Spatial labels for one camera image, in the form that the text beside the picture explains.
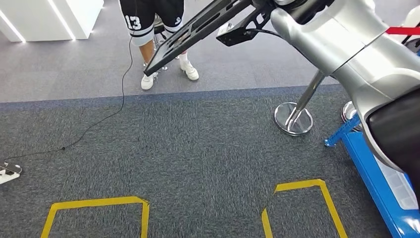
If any black plastic frame part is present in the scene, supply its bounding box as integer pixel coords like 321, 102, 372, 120
144, 0, 255, 77

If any blue metal shelf rack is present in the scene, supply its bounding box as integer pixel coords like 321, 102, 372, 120
324, 113, 420, 238

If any chrome leg stool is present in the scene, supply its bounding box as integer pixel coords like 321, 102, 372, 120
152, 14, 180, 71

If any standing person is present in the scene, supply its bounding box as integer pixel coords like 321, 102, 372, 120
118, 0, 200, 91

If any white display plinth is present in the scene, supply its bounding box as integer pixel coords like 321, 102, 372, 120
47, 0, 105, 40
0, 0, 77, 43

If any white plastic crate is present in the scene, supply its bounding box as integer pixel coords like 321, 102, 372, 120
374, 157, 420, 211

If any white power strip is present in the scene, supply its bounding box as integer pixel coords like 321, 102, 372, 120
0, 161, 23, 185

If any red barrier belt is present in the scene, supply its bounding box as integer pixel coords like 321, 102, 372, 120
385, 27, 420, 36

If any chrome stanchion post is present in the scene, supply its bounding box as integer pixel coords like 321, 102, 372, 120
274, 69, 327, 137
341, 101, 364, 132

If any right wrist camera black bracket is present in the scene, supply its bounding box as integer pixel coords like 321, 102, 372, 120
215, 0, 279, 47

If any black floor cable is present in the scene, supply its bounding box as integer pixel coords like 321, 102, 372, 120
3, 33, 135, 162

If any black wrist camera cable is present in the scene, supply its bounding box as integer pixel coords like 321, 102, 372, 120
246, 28, 283, 39

